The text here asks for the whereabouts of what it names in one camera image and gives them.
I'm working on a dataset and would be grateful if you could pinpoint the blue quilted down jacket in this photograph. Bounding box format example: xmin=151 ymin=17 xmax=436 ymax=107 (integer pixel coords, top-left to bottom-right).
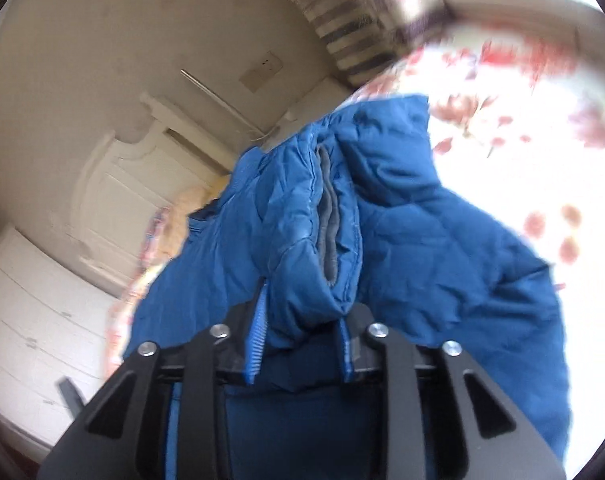
xmin=131 ymin=96 xmax=570 ymax=479

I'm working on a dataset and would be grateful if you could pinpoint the white drawer cabinet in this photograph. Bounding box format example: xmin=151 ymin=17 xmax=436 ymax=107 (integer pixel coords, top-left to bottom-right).
xmin=0 ymin=228 xmax=116 ymax=453

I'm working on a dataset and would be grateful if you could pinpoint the yellow pillow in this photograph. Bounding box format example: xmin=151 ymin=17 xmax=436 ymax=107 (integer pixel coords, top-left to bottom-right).
xmin=161 ymin=173 xmax=231 ymax=261

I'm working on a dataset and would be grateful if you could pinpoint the white wooden headboard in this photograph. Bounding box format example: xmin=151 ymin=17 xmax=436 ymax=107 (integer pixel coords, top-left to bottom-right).
xmin=70 ymin=93 xmax=237 ymax=288

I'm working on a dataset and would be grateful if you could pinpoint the floral bed sheet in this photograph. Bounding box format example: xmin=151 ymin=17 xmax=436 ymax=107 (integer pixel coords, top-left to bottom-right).
xmin=104 ymin=0 xmax=605 ymax=480

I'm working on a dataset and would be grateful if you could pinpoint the white bedside table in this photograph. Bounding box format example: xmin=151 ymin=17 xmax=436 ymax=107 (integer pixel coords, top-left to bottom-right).
xmin=260 ymin=77 xmax=353 ymax=151

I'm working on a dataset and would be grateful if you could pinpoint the striped curtain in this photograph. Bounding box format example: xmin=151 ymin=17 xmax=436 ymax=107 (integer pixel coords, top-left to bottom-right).
xmin=300 ymin=0 xmax=398 ymax=88

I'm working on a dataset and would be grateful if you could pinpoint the wall socket plate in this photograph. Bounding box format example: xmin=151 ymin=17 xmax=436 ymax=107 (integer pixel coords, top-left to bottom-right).
xmin=240 ymin=51 xmax=283 ymax=93

